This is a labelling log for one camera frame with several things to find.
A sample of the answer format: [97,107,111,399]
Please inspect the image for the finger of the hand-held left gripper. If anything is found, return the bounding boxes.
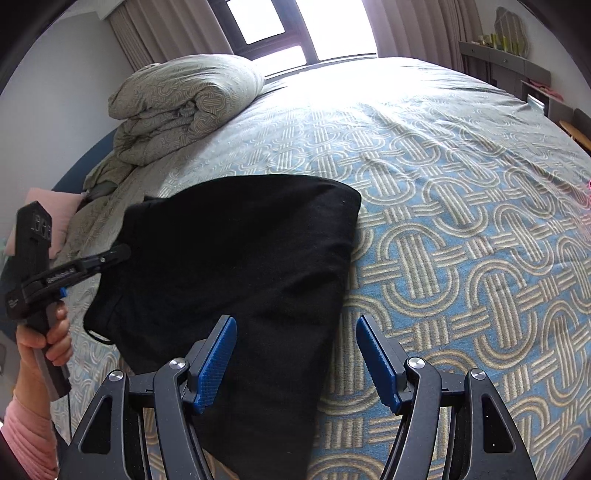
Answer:
[82,244,132,274]

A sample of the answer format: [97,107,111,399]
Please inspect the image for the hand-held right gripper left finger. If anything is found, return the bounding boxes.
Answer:
[58,315,238,480]

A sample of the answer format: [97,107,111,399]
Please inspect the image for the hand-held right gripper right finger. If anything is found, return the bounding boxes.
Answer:
[355,315,539,480]

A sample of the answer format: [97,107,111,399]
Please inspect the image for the black pants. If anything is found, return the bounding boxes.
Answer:
[83,174,362,480]

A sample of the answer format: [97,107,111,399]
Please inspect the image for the person's left forearm pink sleeve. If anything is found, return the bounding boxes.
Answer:
[0,348,61,467]

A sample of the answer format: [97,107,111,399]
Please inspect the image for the person's left hand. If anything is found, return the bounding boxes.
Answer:
[16,305,75,370]

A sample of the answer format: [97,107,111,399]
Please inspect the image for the pink pillow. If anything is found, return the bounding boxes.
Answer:
[7,187,84,259]

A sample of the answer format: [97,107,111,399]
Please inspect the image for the folded grey patterned duvet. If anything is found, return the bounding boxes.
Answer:
[83,54,266,195]

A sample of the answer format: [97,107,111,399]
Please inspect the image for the bed with patterned cover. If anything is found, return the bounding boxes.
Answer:
[0,56,591,480]

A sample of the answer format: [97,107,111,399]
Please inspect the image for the beige curtain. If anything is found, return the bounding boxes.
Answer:
[374,0,490,84]
[108,0,236,75]

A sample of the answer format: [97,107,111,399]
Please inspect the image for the dark framed window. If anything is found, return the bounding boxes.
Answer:
[208,0,379,75]

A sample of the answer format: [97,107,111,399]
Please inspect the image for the pink items on cabinet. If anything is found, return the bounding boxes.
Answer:
[529,78,563,100]

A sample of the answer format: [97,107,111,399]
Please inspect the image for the grey dressing table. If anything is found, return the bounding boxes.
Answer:
[458,39,552,100]

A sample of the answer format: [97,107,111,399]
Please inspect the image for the green bottles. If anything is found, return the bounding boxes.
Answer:
[480,33,514,53]

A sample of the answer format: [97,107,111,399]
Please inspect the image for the cloud shaped mirror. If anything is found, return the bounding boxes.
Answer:
[495,6,528,58]

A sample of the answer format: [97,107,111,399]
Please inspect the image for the black cable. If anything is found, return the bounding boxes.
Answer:
[54,394,75,444]

